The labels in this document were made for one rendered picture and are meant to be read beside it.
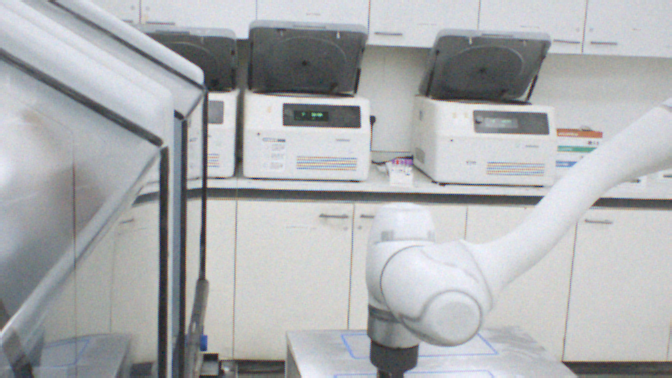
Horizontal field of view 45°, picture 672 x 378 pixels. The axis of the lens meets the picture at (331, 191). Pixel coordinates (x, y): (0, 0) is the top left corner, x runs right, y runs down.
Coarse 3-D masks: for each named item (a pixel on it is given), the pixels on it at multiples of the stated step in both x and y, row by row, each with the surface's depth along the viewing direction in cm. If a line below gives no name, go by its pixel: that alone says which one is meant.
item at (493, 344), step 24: (288, 336) 191; (312, 336) 191; (336, 336) 192; (360, 336) 193; (480, 336) 197; (504, 336) 197; (528, 336) 198; (288, 360) 193; (312, 360) 177; (336, 360) 178; (360, 360) 178; (432, 360) 180; (456, 360) 181; (480, 360) 182; (504, 360) 182; (528, 360) 183; (552, 360) 184
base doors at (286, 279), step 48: (240, 240) 353; (288, 240) 354; (336, 240) 356; (480, 240) 364; (576, 240) 368; (624, 240) 371; (240, 288) 357; (288, 288) 358; (336, 288) 360; (528, 288) 371; (576, 288) 373; (624, 288) 375; (240, 336) 361; (576, 336) 377; (624, 336) 380
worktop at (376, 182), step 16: (240, 160) 405; (208, 176) 354; (240, 176) 359; (368, 176) 374; (384, 176) 377; (416, 176) 381; (560, 176) 401; (400, 192) 354; (416, 192) 355; (432, 192) 356; (448, 192) 356; (464, 192) 357; (480, 192) 358; (496, 192) 359; (512, 192) 359; (528, 192) 360; (544, 192) 361; (608, 192) 364; (624, 192) 365; (640, 192) 366; (656, 192) 368
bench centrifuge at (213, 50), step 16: (144, 32) 346; (160, 32) 346; (176, 32) 346; (192, 32) 347; (208, 32) 348; (224, 32) 349; (176, 48) 358; (192, 48) 357; (208, 48) 359; (224, 48) 359; (208, 64) 371; (224, 64) 372; (208, 80) 386; (224, 80) 386; (224, 96) 348; (224, 112) 345; (224, 128) 343; (224, 144) 344; (208, 160) 345; (224, 160) 345; (224, 176) 347
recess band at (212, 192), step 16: (208, 192) 352; (224, 192) 353; (240, 192) 353; (256, 192) 354; (272, 192) 355; (288, 192) 356; (304, 192) 356; (320, 192) 357; (336, 192) 358; (352, 192) 359; (368, 192) 359; (384, 192) 360; (656, 208) 375
